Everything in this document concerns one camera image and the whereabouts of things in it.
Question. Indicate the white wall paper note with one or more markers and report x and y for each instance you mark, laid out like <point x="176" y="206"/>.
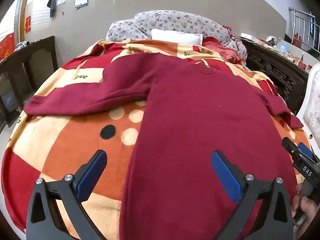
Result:
<point x="61" y="2"/>

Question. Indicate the pile of bottles and packets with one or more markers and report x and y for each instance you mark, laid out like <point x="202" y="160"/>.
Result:
<point x="282" y="47"/>

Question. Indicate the hanging dark cloth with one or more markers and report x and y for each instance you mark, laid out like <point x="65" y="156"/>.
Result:
<point x="52" y="3"/>

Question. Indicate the metal stair railing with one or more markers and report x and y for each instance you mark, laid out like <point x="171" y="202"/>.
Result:
<point x="303" y="27"/>

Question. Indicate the grey floral quilt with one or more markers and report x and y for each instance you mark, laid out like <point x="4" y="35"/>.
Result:
<point x="180" y="21"/>

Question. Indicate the large red wall poster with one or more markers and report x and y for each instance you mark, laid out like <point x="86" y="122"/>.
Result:
<point x="7" y="47"/>

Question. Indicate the person's right hand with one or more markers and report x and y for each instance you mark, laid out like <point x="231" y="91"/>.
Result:
<point x="308" y="210"/>

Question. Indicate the white ornate chair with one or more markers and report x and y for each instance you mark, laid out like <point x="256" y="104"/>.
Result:
<point x="312" y="105"/>

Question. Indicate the maroon sweater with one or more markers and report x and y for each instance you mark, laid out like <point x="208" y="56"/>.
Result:
<point x="195" y="120"/>

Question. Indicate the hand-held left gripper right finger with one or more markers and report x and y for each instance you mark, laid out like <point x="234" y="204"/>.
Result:
<point x="226" y="177"/>

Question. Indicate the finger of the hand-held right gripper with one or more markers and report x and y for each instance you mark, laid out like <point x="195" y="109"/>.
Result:
<point x="305" y="150"/>
<point x="290" y="146"/>

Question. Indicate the red pillow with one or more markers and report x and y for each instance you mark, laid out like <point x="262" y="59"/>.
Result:
<point x="217" y="47"/>

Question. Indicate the small red wall decoration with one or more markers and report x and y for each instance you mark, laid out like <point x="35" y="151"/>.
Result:
<point x="28" y="24"/>

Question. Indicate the red orange patterned blanket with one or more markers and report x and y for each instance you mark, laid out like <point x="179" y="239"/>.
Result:
<point x="75" y="135"/>

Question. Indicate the white pillow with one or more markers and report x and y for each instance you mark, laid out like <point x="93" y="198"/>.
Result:
<point x="176" y="37"/>

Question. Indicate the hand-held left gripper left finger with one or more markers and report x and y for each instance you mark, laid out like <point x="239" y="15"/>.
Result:
<point x="88" y="177"/>

